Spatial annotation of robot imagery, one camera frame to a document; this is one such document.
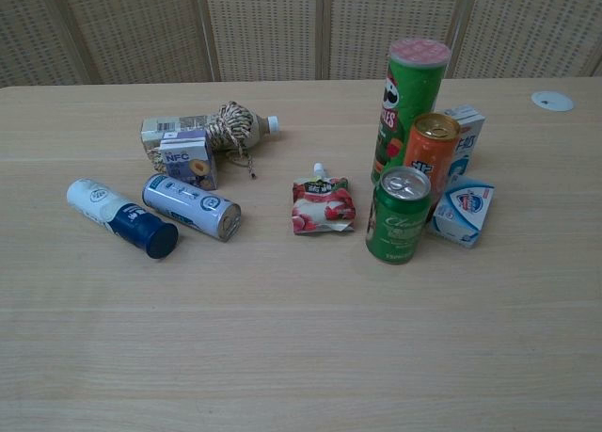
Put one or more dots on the orange drink can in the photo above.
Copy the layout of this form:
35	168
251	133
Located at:
425	156

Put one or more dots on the green Pringles tube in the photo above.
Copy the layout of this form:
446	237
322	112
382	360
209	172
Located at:
411	93

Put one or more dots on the green drink can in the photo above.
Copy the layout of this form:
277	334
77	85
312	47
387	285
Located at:
397	218

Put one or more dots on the white bottle with blue cap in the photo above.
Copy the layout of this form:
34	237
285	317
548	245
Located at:
106	211

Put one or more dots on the silver blue drink can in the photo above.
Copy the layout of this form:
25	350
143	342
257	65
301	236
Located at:
188	203

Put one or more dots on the red white spout pouch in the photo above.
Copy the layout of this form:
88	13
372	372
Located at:
322	208

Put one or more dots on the white blue milk carton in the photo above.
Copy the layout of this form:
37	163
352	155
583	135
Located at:
465	145

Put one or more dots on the perforated wooden folding screen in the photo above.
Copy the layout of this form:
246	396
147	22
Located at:
291	27

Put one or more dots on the beige oat milk carton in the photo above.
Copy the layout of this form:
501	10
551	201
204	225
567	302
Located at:
162	127

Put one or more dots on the purple NFC juice carton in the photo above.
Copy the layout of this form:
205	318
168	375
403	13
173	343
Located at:
188	164

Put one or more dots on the white blue soap box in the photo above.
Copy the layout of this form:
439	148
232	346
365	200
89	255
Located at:
463	211

